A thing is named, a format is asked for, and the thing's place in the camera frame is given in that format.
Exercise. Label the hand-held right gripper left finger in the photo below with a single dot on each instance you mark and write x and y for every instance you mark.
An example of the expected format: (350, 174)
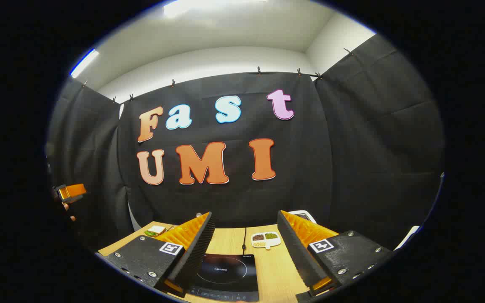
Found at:
(196, 252)

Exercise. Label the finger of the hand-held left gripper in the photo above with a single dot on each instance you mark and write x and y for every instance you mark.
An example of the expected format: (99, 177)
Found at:
(74, 191)

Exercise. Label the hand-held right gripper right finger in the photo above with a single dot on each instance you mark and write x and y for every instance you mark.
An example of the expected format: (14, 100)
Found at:
(295, 252)

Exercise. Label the black induction cooktop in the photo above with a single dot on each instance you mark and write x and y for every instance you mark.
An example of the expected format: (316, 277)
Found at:
(230, 273)

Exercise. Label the white divided bean dish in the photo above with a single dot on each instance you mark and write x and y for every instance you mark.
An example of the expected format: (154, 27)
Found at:
(265, 240)

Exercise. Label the white toaster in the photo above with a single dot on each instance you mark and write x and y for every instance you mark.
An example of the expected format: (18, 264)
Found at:
(303, 216)

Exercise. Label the lettuce sandwich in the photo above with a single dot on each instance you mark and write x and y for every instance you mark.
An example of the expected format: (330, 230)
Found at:
(156, 229)

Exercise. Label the white panel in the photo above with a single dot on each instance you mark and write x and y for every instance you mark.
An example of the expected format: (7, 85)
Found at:
(409, 236)

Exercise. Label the ceiling light strip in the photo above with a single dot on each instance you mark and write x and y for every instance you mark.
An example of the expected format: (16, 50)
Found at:
(84, 63)
(175, 8)

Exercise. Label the row of black cloth clips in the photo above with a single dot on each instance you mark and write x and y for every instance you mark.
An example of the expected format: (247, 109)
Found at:
(259, 70)

